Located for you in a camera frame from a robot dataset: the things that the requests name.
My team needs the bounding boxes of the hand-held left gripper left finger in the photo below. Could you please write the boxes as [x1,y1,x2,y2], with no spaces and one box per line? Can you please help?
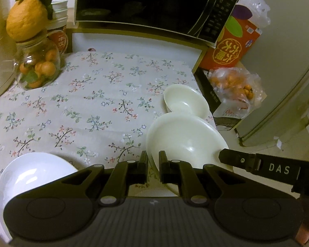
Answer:
[60,150,149,208]

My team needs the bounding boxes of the floral tablecloth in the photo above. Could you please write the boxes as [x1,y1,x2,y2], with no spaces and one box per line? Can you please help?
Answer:
[0,51,217,237]

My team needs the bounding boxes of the crumpled clear plastic bag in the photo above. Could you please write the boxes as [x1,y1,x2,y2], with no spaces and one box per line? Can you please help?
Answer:
[236,0,271,29]

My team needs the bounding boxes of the person's right hand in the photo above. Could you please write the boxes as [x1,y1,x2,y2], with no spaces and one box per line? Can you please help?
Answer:
[297,209,309,245]

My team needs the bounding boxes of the plastic bag of oranges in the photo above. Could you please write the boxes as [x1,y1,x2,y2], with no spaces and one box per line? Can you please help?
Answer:
[207,66,263,119]

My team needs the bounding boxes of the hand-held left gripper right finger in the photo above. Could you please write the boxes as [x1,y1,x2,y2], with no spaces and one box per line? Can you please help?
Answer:
[158,150,245,207]

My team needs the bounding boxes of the large yellow citrus fruit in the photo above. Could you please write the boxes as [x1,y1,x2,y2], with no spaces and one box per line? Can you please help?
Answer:
[6,0,57,42]

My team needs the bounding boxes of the black microwave oven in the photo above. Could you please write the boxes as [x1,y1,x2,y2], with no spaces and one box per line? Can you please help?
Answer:
[75,0,244,48]

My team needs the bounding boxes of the large cream bowl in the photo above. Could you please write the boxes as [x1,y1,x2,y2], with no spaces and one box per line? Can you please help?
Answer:
[146,112,234,189]

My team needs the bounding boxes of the grey refrigerator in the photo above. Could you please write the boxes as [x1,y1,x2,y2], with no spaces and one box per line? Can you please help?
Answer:
[236,0,309,148]

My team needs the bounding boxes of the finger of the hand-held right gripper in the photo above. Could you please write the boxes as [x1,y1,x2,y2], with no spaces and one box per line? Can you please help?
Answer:
[218,148,261,173]

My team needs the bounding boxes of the printed cardboard box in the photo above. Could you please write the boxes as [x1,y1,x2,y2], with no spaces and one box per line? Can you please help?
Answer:
[212,102,248,135]

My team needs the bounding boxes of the red gift box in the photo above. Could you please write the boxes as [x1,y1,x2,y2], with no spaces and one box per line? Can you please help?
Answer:
[200,4,263,70]

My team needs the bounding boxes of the stack of white containers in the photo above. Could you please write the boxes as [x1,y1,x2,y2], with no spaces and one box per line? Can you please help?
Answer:
[46,0,69,30]

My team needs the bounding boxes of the glass jar of small oranges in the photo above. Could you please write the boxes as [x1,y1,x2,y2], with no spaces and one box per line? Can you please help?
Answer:
[15,28,61,91]

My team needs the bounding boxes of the small cream bowl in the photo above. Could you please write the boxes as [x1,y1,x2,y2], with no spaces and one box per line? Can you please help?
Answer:
[163,84,208,119]

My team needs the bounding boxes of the white air fryer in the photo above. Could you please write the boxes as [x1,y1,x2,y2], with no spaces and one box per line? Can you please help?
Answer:
[0,0,19,101]

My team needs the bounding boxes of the plain white plate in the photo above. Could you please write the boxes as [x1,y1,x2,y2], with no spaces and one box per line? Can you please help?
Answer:
[2,152,79,204]

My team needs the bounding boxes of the black carton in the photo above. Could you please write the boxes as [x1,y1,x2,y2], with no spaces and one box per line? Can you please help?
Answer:
[194,68,222,112]

